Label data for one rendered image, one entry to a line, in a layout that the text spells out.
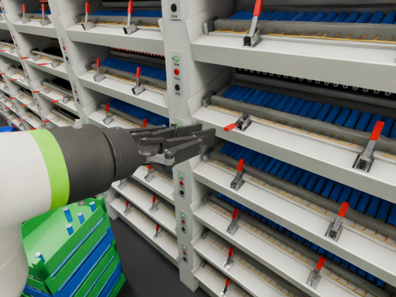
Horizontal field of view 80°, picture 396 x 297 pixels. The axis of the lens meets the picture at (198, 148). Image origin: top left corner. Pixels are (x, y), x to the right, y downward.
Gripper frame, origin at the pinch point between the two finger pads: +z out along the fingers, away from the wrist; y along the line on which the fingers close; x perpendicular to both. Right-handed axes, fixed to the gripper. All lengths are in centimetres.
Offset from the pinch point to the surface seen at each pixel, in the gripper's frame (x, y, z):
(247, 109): 3.3, -1.2, 21.6
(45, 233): -53, -53, -12
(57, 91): -17, -132, 25
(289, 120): 3.4, 10.2, 21.7
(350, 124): 5.5, 21.9, 24.8
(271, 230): -33.2, 11.2, 30.9
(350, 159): -0.5, 24.7, 18.7
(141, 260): -93, -49, 30
